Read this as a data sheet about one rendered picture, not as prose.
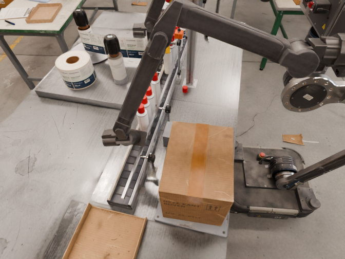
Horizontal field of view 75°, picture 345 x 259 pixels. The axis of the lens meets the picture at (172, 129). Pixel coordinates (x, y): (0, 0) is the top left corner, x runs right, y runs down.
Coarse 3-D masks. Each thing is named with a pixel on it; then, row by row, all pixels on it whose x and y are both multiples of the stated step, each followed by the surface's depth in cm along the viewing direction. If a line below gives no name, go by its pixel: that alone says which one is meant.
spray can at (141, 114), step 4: (140, 104) 102; (140, 108) 100; (144, 108) 103; (140, 112) 102; (144, 112) 104; (140, 116) 103; (144, 116) 104; (140, 120) 105; (144, 120) 106; (140, 124) 108; (144, 124) 108; (148, 124) 110; (140, 128) 111; (144, 128) 110
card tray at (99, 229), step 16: (96, 208) 98; (80, 224) 92; (96, 224) 94; (112, 224) 94; (128, 224) 94; (144, 224) 92; (80, 240) 91; (96, 240) 90; (112, 240) 90; (128, 240) 90; (64, 256) 84; (80, 256) 87; (96, 256) 87; (112, 256) 87; (128, 256) 87
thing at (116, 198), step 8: (184, 40) 171; (176, 64) 153; (160, 80) 143; (168, 88) 138; (160, 104) 130; (160, 112) 126; (152, 128) 119; (136, 152) 110; (144, 152) 110; (128, 160) 108; (128, 168) 105; (136, 168) 105; (120, 176) 102; (128, 176) 102; (136, 176) 102; (120, 184) 100; (120, 192) 98; (128, 192) 98; (112, 200) 96; (120, 200) 96; (128, 200) 95
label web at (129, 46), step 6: (120, 42) 144; (126, 42) 143; (132, 42) 143; (138, 42) 142; (144, 42) 143; (126, 48) 147; (132, 48) 146; (138, 48) 146; (144, 48) 146; (126, 54) 151; (132, 54) 150; (138, 54) 149
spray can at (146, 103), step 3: (144, 96) 105; (144, 99) 104; (141, 102) 106; (144, 102) 105; (147, 102) 107; (144, 105) 107; (147, 105) 107; (147, 108) 108; (150, 108) 111; (147, 111) 109; (150, 111) 112; (147, 114) 111; (150, 114) 113; (150, 117) 114; (150, 120) 116
